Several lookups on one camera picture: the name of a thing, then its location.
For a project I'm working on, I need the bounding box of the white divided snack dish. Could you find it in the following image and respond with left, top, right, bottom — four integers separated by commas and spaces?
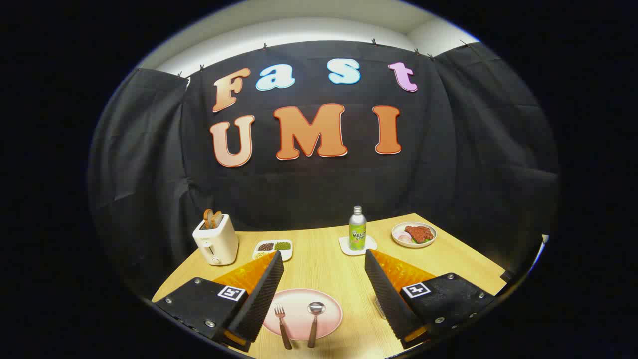
252, 240, 294, 262

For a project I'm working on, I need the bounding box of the wooden handle metal spoon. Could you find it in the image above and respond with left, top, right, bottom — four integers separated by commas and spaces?
307, 301, 326, 349

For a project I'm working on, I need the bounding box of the red sauced meat piece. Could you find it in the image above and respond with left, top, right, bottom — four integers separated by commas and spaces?
404, 225, 434, 244

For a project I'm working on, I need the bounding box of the green label soda bottle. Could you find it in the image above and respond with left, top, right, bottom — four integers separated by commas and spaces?
348, 205, 367, 251

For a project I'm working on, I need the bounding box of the cream white toaster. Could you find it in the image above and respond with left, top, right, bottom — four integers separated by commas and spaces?
192, 214, 239, 266

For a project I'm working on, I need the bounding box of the wooden handle metal fork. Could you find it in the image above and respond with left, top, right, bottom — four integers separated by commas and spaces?
274, 304, 293, 350

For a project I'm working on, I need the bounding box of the black backdrop cloth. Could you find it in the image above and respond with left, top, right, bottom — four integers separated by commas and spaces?
87, 40, 559, 300

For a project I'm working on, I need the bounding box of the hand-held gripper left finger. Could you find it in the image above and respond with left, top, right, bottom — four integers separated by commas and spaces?
154, 251, 285, 352

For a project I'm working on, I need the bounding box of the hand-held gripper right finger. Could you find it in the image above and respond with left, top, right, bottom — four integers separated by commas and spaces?
364, 249, 497, 351

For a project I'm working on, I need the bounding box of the large pink plate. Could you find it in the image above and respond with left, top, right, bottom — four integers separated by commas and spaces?
262, 288, 343, 341

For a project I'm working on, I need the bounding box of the white square coaster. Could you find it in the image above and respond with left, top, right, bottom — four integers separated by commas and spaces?
338, 235, 378, 256

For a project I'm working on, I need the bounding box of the small white food plate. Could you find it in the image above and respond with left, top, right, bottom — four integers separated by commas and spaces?
391, 222, 438, 248

